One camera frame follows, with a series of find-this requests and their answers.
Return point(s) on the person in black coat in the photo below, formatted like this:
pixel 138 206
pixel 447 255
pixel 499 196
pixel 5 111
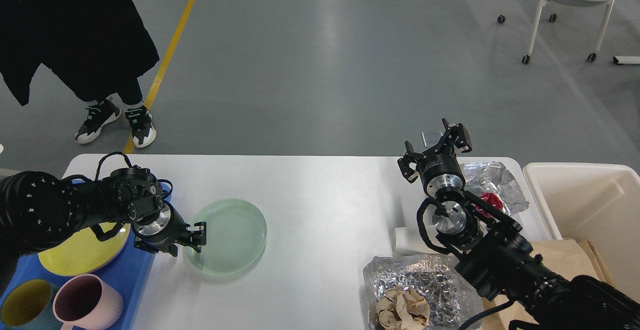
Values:
pixel 97 43

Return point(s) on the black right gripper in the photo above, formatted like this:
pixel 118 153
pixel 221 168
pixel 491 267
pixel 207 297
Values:
pixel 440 170

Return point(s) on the left black white sneaker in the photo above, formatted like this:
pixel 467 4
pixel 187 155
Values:
pixel 98 115

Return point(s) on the yellow plate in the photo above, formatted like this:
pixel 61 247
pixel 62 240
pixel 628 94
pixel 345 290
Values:
pixel 83 253

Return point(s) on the white plastic bin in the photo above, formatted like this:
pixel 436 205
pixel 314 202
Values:
pixel 595 202

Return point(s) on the brown paper bag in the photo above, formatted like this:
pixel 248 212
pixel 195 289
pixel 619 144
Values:
pixel 566 257

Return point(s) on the small clear plastic piece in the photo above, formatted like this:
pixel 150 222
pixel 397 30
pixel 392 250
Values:
pixel 431 138

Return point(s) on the teal mug yellow inside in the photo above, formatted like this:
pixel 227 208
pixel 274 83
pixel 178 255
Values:
pixel 30 306

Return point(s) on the crumpled foil sheet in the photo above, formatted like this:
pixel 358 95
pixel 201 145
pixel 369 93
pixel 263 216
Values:
pixel 494 177
pixel 452 299

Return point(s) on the crumpled foil sheet front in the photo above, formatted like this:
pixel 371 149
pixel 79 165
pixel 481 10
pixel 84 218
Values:
pixel 452 299

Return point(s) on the crumpled brown paper ball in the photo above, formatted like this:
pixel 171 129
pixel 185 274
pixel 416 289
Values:
pixel 403 309

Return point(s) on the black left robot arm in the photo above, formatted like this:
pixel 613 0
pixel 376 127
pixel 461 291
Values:
pixel 40 212

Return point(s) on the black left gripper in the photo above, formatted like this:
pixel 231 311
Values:
pixel 169 229

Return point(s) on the right black white sneaker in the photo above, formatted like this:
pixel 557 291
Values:
pixel 143 132

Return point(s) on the white bar on floor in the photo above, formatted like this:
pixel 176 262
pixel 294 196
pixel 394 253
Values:
pixel 626 60

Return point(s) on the black white sneaker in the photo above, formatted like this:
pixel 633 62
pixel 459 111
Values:
pixel 98 115
pixel 143 132

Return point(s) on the light green plate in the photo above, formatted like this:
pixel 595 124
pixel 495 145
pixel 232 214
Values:
pixel 236 235

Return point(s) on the crumpled foil sheet back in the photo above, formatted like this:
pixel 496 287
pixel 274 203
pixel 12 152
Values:
pixel 494 177

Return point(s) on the pink mug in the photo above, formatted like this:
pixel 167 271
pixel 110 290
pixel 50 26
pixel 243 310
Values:
pixel 87 302

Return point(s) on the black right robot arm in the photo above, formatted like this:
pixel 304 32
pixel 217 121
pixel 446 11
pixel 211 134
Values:
pixel 493 256

